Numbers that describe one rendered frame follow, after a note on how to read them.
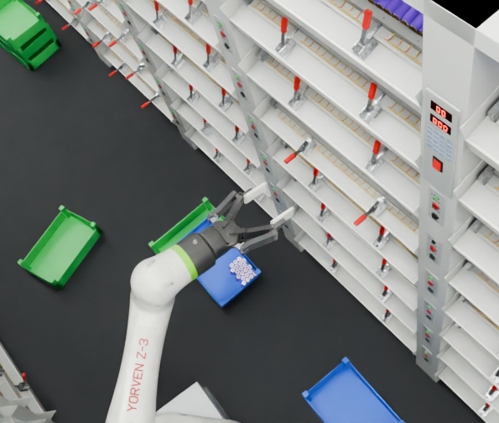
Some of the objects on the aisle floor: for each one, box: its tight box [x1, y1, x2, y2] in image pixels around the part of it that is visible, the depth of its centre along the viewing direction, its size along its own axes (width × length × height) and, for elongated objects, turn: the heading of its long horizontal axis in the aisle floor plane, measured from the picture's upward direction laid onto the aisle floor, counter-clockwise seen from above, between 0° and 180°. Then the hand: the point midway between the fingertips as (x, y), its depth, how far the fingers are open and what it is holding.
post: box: [416, 0, 499, 383], centre depth 174 cm, size 20×9×175 cm, turn 136°
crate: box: [148, 197, 225, 255], centre depth 286 cm, size 30×20×8 cm
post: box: [205, 0, 305, 252], centre depth 207 cm, size 20×9×175 cm, turn 136°
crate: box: [302, 357, 405, 423], centre depth 242 cm, size 30×20×8 cm
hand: (272, 202), depth 173 cm, fingers open, 9 cm apart
